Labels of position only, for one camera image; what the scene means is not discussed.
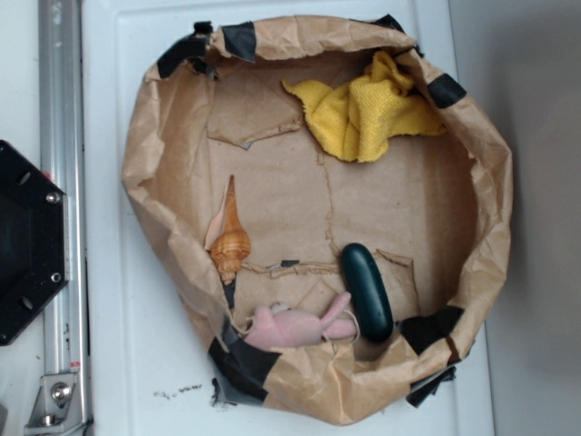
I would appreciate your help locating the yellow cloth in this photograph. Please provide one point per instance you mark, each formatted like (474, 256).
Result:
(354, 121)

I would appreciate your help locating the brown paper bin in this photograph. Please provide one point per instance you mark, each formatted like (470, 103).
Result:
(434, 211)

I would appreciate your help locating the orange spiral seashell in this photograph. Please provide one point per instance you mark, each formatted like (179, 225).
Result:
(226, 241)

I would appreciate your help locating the dark green oblong object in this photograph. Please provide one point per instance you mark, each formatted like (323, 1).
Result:
(368, 293)

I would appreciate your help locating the pink plush bunny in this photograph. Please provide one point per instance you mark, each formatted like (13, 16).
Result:
(293, 328)

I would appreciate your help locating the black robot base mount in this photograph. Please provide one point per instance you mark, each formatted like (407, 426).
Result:
(33, 264)

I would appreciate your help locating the aluminium extrusion rail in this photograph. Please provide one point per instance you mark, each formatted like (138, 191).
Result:
(66, 321)

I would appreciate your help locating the metal corner bracket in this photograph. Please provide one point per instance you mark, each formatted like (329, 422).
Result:
(57, 407)

